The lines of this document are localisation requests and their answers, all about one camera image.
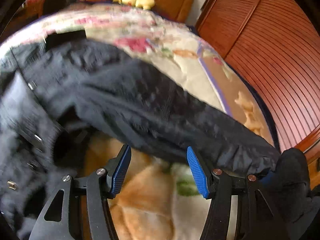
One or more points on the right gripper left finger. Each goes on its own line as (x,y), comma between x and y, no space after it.
(60,217)

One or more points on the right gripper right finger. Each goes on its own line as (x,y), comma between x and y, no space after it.
(240,206)

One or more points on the dark navy jacket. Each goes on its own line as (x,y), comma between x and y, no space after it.
(50,95)

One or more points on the floral bed quilt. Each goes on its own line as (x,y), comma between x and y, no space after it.
(159,199)

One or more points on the wooden louvered wardrobe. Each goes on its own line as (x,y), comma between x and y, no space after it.
(274,46)

